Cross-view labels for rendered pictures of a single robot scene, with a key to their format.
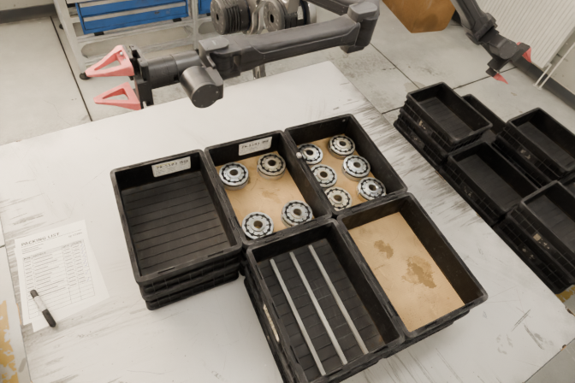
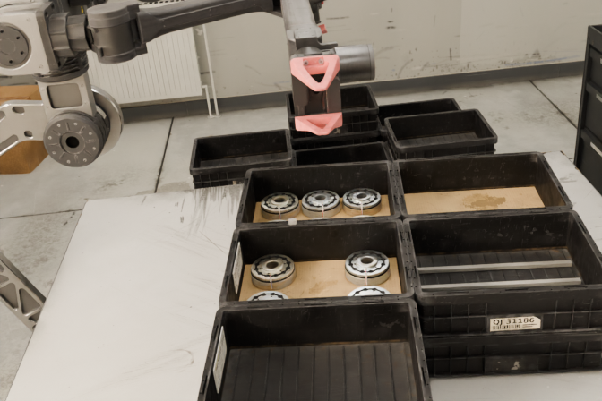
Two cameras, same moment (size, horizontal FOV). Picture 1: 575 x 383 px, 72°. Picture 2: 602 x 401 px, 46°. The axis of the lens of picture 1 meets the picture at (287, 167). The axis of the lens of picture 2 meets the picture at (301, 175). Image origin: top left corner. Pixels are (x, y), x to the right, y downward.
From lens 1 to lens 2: 1.10 m
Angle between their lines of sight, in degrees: 45
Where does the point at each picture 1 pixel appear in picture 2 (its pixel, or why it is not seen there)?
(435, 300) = (520, 202)
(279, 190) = (314, 277)
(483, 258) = not seen: hidden behind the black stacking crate
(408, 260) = (466, 205)
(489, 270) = not seen: hidden behind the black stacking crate
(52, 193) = not seen: outside the picture
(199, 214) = (313, 363)
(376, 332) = (546, 251)
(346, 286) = (483, 257)
